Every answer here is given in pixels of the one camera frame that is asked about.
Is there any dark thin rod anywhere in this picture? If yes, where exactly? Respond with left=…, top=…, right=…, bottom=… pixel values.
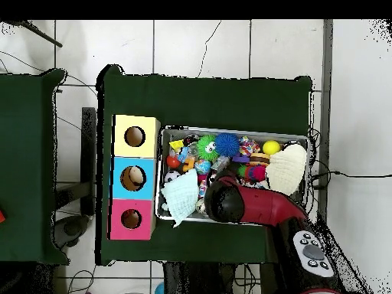
left=8, top=19, right=64, bottom=49

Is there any black stand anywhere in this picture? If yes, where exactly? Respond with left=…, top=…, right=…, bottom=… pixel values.
left=80, top=106, right=97, bottom=215

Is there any shallow wire mesh bin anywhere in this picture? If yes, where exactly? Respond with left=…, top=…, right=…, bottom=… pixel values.
left=154, top=124, right=309, bottom=227

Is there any pink blue fuzzy caterpillar toy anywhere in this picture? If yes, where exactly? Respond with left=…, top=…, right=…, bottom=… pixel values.
left=244, top=165, right=267, bottom=182

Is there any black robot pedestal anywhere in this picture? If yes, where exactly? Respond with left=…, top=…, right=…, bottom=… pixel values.
left=163, top=261, right=261, bottom=294

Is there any tan brown toy hamburger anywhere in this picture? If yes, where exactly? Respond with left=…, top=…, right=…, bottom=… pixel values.
left=249, top=152, right=271, bottom=168

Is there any wooden box with three holes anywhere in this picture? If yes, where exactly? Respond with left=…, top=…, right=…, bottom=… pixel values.
left=107, top=114, right=162, bottom=241

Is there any yellow ball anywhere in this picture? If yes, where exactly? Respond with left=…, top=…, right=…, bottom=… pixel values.
left=262, top=139, right=282, bottom=156

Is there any green spiky toy with eyes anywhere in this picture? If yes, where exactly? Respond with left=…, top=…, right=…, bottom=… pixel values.
left=197, top=134, right=220, bottom=162

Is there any blue spiky ball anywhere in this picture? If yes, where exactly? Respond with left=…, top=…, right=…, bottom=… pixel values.
left=214, top=132, right=240, bottom=158

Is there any dark green side tablecloth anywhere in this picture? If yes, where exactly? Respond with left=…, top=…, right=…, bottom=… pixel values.
left=0, top=67, right=70, bottom=265

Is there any black floor cable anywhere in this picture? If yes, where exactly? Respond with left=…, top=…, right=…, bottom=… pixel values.
left=309, top=169, right=392, bottom=191

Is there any light blue muslin cloth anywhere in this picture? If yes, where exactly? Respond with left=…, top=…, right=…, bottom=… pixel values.
left=160, top=168, right=200, bottom=228

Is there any cream muslin cloth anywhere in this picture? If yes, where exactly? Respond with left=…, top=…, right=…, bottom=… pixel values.
left=265, top=143, right=308, bottom=197

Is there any black white soccer ball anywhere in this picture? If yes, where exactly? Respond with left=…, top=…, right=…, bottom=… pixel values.
left=164, top=170, right=181, bottom=184

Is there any grey plastic base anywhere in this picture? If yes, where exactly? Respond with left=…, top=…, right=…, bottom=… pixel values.
left=53, top=214, right=90, bottom=250

